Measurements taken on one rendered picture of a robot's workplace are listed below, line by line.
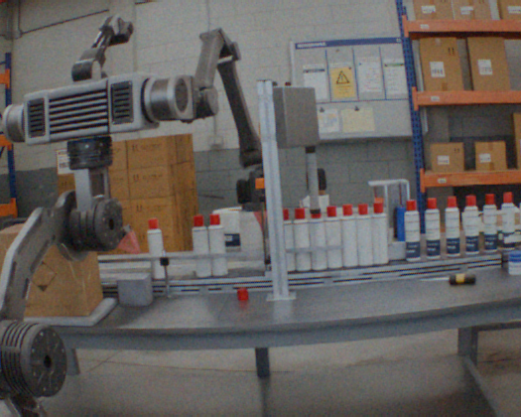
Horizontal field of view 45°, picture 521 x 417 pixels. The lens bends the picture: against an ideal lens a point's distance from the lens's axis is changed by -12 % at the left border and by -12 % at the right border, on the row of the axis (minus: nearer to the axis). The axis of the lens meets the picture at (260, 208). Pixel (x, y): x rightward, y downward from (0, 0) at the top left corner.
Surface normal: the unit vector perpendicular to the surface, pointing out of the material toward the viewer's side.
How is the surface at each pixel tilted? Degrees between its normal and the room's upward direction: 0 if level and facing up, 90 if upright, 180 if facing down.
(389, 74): 89
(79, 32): 90
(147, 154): 90
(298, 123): 90
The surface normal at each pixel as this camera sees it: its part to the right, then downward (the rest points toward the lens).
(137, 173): -0.20, 0.11
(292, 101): 0.77, 0.00
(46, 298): 0.03, 0.11
